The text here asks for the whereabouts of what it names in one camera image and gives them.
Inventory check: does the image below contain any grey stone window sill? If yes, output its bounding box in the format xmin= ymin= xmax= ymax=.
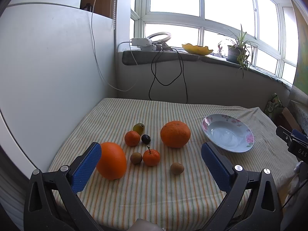
xmin=122 ymin=49 xmax=294 ymax=87

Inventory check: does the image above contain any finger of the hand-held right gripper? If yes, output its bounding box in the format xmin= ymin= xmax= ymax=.
xmin=276 ymin=126 xmax=308 ymax=150
xmin=292 ymin=129 xmax=308 ymax=143

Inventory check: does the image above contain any mandarin with stem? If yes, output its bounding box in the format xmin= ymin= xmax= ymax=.
xmin=143 ymin=146 xmax=161 ymax=167

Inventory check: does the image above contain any green patterned bag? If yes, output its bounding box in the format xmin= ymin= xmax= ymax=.
xmin=265 ymin=94 xmax=285 ymax=116

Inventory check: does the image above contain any white ring light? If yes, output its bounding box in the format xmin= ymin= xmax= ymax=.
xmin=147 ymin=32 xmax=172 ymax=47

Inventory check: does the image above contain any yellow wavy bowl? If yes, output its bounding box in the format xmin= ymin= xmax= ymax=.
xmin=182 ymin=43 xmax=214 ymax=56

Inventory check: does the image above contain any striped table cloth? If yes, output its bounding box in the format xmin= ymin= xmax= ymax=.
xmin=48 ymin=98 xmax=299 ymax=231

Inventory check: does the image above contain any green plum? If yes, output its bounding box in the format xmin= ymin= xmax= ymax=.
xmin=133 ymin=123 xmax=145 ymax=135

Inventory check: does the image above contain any large orange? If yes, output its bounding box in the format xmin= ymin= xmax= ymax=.
xmin=160 ymin=121 xmax=191 ymax=148
xmin=96 ymin=142 xmax=127 ymax=180

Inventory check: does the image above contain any white ribbed panel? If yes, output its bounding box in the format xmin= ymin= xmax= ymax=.
xmin=0 ymin=166 xmax=33 ymax=224

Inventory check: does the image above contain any white bead cord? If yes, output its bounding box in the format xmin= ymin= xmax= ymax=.
xmin=112 ymin=0 xmax=119 ymax=31

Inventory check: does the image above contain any white window frame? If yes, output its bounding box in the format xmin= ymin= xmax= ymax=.
xmin=130 ymin=0 xmax=299 ymax=85

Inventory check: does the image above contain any white electronic device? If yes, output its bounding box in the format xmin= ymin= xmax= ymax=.
xmin=130 ymin=38 xmax=157 ymax=52

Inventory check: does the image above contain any potted green plant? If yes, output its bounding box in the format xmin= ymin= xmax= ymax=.
xmin=218 ymin=24 xmax=259 ymax=79

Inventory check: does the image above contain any small mandarin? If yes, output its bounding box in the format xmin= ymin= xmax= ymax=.
xmin=124 ymin=130 xmax=141 ymax=147

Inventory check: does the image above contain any white cabinet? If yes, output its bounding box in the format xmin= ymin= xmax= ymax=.
xmin=0 ymin=2 xmax=118 ymax=198

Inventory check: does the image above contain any cardboard box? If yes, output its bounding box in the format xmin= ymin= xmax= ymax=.
xmin=276 ymin=107 xmax=302 ymax=133

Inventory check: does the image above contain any white cable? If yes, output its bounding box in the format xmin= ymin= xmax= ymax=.
xmin=91 ymin=0 xmax=136 ymax=92

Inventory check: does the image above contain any person's right hand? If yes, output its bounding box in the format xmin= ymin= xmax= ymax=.
xmin=289 ymin=161 xmax=308 ymax=196

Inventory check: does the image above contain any black cable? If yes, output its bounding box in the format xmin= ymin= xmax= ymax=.
xmin=149 ymin=48 xmax=188 ymax=104

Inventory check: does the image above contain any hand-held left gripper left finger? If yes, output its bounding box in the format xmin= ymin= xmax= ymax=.
xmin=23 ymin=142 xmax=104 ymax=231

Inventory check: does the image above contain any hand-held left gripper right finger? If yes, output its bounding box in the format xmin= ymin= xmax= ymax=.
xmin=201 ymin=142 xmax=283 ymax=231

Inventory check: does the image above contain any floral white plate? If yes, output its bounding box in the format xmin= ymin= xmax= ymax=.
xmin=202 ymin=114 xmax=255 ymax=153

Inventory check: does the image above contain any small brown kiwi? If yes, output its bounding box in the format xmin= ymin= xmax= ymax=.
xmin=130 ymin=152 xmax=143 ymax=165
xmin=170 ymin=162 xmax=185 ymax=175

